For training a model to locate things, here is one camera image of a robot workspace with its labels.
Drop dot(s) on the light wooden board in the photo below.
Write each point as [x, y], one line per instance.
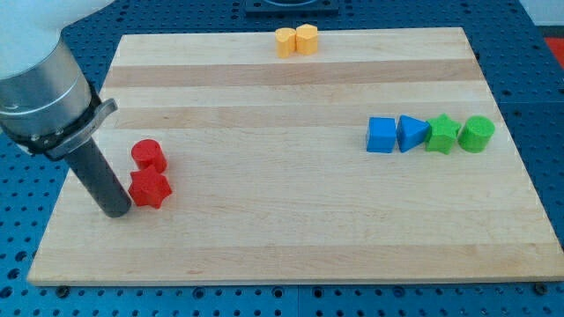
[272, 181]

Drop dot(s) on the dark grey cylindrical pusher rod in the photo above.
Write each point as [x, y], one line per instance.
[94, 172]

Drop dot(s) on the silver flange mounting bracket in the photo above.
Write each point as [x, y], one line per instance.
[57, 144]

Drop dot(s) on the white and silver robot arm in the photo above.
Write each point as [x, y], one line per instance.
[48, 106]

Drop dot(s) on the blue cube block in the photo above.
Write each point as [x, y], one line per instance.
[381, 134]

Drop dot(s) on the yellow heart block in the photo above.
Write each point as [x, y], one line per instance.
[306, 39]
[285, 38]

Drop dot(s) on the blue triangle block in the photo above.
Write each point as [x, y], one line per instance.
[411, 132]

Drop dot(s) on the red cylinder block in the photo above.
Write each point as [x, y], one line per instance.
[148, 152]

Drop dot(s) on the red star block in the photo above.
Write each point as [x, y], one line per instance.
[149, 187]

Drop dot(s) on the green star block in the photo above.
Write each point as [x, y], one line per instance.
[442, 134]

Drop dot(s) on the yellow heart block right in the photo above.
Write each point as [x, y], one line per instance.
[306, 39]

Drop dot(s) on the yellow heart block left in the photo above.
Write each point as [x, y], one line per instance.
[285, 38]

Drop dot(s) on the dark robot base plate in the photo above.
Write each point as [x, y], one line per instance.
[254, 7]

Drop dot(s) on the green cylinder block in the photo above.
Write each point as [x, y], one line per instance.
[476, 134]

